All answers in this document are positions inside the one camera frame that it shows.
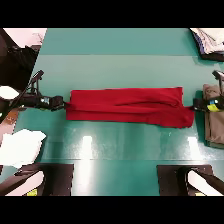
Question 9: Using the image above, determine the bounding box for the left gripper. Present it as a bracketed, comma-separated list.
[40, 95, 67, 112]

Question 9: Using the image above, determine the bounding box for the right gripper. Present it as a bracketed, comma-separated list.
[192, 97, 210, 113]

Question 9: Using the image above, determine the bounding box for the red T-shirt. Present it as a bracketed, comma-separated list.
[65, 86, 196, 129]

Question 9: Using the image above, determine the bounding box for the brown garment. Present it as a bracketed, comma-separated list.
[202, 83, 224, 150]

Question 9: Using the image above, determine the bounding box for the dark garment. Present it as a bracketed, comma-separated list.
[189, 28, 224, 63]

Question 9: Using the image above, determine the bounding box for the black garment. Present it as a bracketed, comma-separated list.
[0, 29, 42, 92]

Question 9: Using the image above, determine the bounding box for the white garment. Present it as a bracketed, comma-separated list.
[0, 128, 47, 170]
[192, 28, 224, 55]

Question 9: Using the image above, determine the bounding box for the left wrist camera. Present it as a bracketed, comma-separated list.
[27, 69, 45, 97]

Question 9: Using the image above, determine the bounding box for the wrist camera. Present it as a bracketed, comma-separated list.
[211, 69, 224, 98]
[27, 69, 45, 97]

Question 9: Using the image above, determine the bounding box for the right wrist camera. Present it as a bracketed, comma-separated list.
[211, 69, 224, 98]

